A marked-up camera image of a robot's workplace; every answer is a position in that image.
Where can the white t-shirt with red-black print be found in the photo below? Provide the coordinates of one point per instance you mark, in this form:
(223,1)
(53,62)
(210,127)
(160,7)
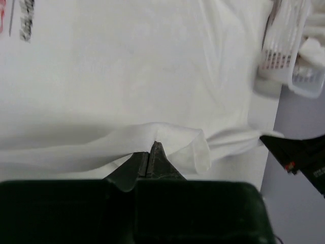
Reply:
(86,83)

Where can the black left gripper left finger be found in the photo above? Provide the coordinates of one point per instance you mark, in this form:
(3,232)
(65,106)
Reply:
(72,211)

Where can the crumpled white t-shirt in basket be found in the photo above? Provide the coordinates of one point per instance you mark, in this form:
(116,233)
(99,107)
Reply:
(310,57)

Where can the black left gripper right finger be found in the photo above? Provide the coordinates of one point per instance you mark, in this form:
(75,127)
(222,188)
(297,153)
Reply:
(170,209)

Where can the white perforated plastic basket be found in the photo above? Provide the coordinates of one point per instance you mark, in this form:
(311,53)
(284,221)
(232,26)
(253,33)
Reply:
(282,40)

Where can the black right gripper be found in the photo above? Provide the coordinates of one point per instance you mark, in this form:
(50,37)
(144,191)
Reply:
(305,156)

